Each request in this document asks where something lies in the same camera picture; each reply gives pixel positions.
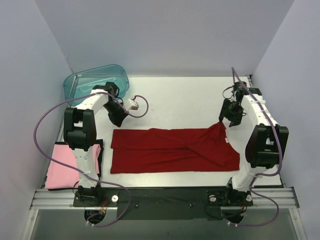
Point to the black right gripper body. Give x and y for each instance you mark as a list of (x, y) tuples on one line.
[(230, 116)]

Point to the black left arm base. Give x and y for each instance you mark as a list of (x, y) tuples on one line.
[(95, 197)]

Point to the aluminium frame rail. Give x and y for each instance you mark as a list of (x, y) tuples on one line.
[(112, 198)]

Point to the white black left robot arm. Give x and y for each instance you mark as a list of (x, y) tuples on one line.
[(80, 131)]

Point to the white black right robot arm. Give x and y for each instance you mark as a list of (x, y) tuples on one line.
[(267, 143)]

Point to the teal transparent plastic bin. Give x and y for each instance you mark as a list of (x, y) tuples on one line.
[(81, 83)]

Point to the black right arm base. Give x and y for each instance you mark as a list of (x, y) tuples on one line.
[(227, 196)]

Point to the red t shirt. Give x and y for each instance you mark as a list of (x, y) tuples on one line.
[(138, 151)]

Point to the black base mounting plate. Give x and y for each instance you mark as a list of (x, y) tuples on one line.
[(169, 203)]

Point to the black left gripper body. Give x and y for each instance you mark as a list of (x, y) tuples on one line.
[(117, 115)]

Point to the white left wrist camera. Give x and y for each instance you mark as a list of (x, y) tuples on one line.
[(132, 105)]

